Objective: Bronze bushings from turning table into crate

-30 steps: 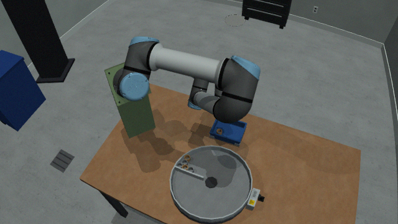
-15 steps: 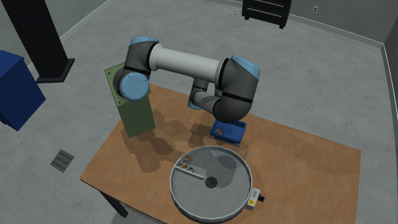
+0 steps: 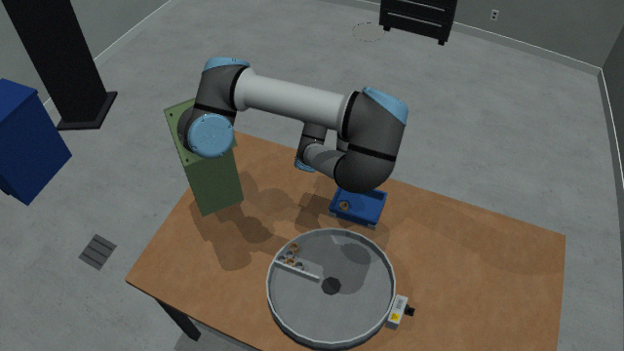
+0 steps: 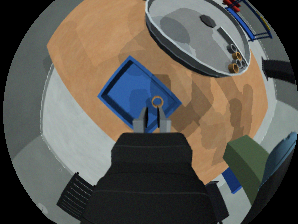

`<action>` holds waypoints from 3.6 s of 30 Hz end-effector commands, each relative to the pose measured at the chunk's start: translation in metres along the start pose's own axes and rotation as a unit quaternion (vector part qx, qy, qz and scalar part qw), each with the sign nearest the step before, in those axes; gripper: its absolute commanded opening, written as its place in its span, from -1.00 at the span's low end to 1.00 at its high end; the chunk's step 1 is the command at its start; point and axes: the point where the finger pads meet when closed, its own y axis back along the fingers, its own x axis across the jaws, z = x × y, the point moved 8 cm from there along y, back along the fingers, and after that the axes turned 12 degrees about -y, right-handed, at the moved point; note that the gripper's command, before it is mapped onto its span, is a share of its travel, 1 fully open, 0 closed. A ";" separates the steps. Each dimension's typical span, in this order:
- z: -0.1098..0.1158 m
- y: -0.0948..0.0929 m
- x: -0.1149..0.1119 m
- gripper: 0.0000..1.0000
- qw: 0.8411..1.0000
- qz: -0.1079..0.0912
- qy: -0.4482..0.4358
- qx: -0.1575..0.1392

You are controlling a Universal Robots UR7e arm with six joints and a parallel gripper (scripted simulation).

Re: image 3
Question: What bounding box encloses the blue crate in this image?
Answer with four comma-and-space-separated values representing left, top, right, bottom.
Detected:
329, 186, 387, 230

